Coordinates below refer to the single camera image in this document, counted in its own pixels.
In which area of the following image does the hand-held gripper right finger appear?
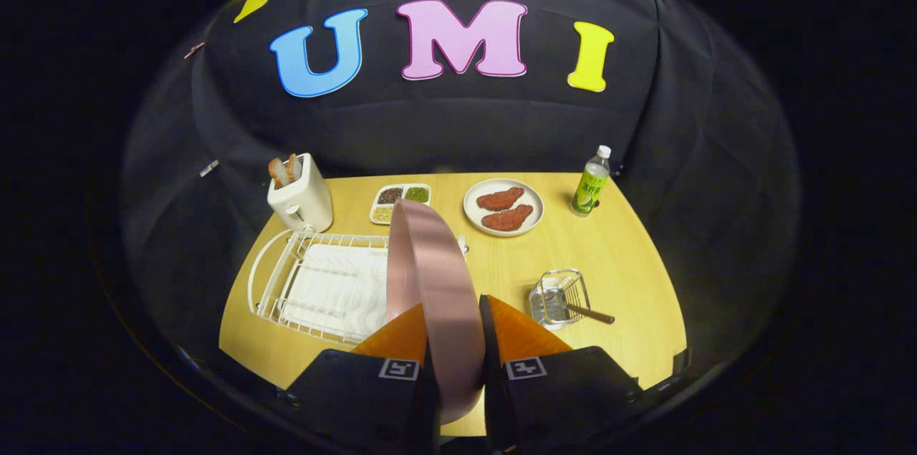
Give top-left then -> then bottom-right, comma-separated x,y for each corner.
479,294 -> 645,452

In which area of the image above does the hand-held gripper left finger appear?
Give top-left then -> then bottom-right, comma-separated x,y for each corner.
287,302 -> 439,452

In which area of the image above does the clear wire basket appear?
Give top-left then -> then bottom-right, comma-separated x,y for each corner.
529,269 -> 592,330

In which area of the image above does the pink plate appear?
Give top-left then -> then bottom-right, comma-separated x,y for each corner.
385,198 -> 486,426

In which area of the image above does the white wire dish rack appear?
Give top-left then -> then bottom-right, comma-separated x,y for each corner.
247,229 -> 470,349

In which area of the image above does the white round plate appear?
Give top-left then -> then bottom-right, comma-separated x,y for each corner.
463,178 -> 544,237

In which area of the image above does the red meat slice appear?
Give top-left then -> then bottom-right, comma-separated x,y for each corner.
476,187 -> 525,211
481,204 -> 534,232

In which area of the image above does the white divided seasoning tray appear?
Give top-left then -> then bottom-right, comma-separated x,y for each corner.
370,183 -> 432,226

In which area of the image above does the green drink bottle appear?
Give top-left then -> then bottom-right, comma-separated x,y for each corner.
570,145 -> 613,217

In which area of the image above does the white toaster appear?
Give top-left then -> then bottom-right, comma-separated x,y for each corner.
267,153 -> 334,234

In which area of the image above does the black backdrop cloth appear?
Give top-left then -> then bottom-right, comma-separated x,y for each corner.
118,0 -> 802,398

